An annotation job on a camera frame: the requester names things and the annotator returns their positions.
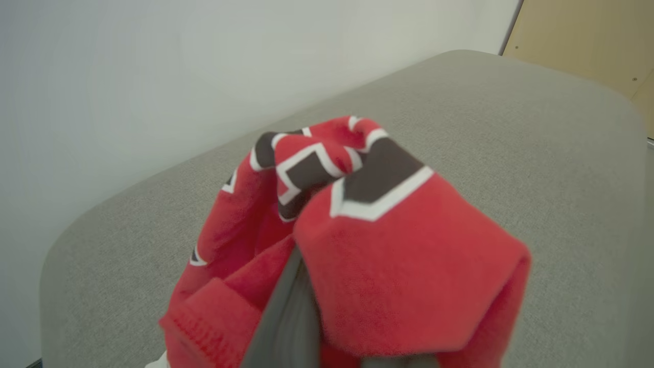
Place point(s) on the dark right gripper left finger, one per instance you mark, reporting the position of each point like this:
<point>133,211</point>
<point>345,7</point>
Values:
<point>286,322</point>

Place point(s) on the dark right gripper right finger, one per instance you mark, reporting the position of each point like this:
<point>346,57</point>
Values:
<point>398,363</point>

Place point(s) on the red basketball jersey with lettering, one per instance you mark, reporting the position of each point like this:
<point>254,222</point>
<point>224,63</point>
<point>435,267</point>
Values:
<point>409,266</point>

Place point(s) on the grey fabric sofa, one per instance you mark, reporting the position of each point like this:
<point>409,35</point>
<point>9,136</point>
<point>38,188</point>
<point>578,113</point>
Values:
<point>511,128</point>

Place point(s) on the light wooden panel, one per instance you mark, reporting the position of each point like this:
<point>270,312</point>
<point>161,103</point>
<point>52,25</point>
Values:
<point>587,41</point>

